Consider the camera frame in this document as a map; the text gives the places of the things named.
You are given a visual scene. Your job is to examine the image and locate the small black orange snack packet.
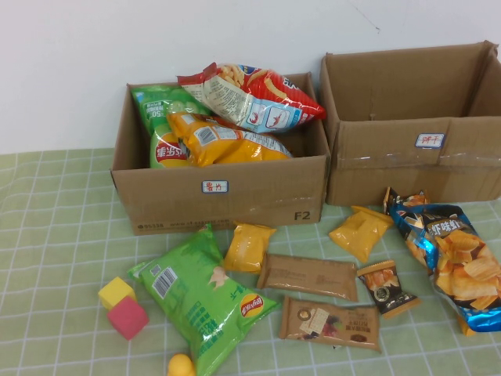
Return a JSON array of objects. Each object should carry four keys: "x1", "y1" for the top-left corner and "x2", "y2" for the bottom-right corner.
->
[
  {"x1": 355, "y1": 259, "x2": 423, "y2": 320},
  {"x1": 382, "y1": 186, "x2": 431, "y2": 216}
]

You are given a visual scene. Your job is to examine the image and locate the blue shrimp chip bag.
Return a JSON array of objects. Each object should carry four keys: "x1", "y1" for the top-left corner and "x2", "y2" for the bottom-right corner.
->
[{"x1": 387, "y1": 201, "x2": 501, "y2": 334}]

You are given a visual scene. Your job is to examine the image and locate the small yellow snack packet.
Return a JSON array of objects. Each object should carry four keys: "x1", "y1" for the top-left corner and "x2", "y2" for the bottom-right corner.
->
[
  {"x1": 328, "y1": 205, "x2": 395, "y2": 263},
  {"x1": 222, "y1": 222, "x2": 278, "y2": 274}
]

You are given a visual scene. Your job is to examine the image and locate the red fries snack bag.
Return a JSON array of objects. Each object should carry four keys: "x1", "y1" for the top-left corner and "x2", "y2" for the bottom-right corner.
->
[{"x1": 175, "y1": 61, "x2": 327, "y2": 134}]

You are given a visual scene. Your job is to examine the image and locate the cardboard box printed F2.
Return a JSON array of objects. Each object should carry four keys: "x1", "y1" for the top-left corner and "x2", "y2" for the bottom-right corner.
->
[{"x1": 109, "y1": 72, "x2": 332, "y2": 236}]

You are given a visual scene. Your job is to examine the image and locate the white blue-bordered label sticker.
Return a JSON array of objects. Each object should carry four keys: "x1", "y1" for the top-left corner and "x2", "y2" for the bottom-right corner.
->
[
  {"x1": 201, "y1": 179, "x2": 229, "y2": 194},
  {"x1": 416, "y1": 132, "x2": 446, "y2": 149}
]

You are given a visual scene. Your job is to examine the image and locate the orange yellow chip bag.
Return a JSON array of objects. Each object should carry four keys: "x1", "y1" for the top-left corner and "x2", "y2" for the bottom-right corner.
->
[{"x1": 166, "y1": 112, "x2": 294, "y2": 168}]

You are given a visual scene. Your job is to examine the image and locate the plain brown biscuit packet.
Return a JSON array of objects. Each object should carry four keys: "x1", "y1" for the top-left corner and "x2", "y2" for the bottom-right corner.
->
[{"x1": 257, "y1": 253, "x2": 359, "y2": 302}]

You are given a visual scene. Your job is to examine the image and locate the green cucumber Lays chip bag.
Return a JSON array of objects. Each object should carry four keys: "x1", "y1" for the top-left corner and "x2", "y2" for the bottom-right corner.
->
[{"x1": 130, "y1": 84, "x2": 212, "y2": 169}]

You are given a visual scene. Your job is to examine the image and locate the large brown cardboard box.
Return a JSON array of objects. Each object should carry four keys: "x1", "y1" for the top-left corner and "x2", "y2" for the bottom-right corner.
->
[{"x1": 319, "y1": 40, "x2": 501, "y2": 208}]

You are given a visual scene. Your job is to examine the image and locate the brown picture biscuit packet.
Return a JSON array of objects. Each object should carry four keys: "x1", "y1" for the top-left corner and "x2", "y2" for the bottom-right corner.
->
[{"x1": 278, "y1": 295, "x2": 383, "y2": 353}]

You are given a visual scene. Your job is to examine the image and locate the yellow foam cube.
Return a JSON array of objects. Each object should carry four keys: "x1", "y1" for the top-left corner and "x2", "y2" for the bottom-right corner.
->
[{"x1": 97, "y1": 276, "x2": 138, "y2": 310}]

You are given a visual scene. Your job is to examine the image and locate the pink foam cube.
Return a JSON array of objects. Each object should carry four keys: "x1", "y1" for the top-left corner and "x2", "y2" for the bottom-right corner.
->
[{"x1": 106, "y1": 295, "x2": 150, "y2": 341}]

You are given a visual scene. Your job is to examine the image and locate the yellow ball toy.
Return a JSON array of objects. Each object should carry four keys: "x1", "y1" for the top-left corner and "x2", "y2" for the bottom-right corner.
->
[{"x1": 167, "y1": 352, "x2": 196, "y2": 376}]

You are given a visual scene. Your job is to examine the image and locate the green checkered tablecloth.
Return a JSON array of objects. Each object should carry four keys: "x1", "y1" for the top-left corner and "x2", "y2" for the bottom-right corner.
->
[{"x1": 0, "y1": 148, "x2": 501, "y2": 376}]

